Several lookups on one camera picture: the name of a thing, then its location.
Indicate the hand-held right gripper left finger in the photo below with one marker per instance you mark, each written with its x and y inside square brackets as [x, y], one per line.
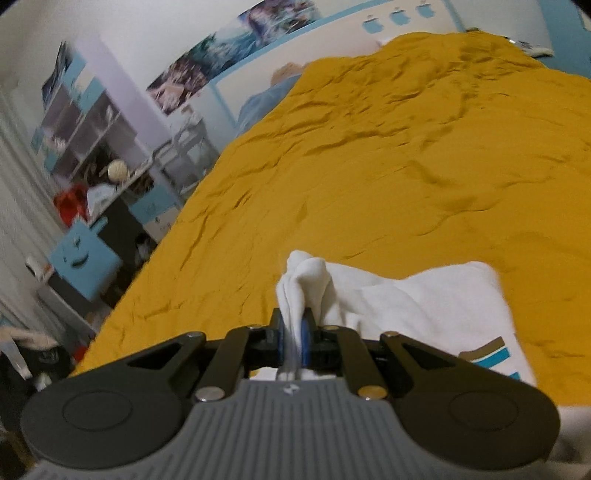
[280, 340]

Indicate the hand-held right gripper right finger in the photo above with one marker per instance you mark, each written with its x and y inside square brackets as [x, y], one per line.
[305, 340]

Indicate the white sweatshirt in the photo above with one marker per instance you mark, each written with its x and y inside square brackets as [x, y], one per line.
[415, 304]

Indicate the mustard yellow quilted blanket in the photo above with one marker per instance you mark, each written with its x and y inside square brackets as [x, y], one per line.
[392, 161]

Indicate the grey trolley cart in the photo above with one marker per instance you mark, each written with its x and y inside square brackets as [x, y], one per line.
[184, 152]

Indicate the blue smiley face chair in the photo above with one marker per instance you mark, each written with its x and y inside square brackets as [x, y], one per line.
[83, 258]

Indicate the white crumpled cloth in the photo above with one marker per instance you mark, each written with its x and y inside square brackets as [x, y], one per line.
[100, 196]

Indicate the blue pillow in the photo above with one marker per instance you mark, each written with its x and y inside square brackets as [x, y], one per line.
[263, 105]

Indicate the white ball lamp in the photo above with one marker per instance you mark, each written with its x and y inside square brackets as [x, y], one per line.
[117, 170]

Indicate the dark cloth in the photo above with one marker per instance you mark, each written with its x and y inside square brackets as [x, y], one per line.
[41, 364]

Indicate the red bag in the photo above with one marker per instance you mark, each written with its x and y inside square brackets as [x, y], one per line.
[70, 205]

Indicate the beige plush toy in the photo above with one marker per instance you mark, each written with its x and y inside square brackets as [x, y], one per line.
[287, 73]

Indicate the white curtain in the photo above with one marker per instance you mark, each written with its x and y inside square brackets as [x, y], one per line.
[21, 207]

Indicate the white and blue bed headboard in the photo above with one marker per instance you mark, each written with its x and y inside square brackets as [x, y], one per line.
[341, 41]

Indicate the clutter on nightstand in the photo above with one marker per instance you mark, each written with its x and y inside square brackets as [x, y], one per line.
[531, 48]

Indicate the anime wall poster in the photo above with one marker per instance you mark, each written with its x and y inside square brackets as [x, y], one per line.
[217, 50]
[277, 18]
[178, 85]

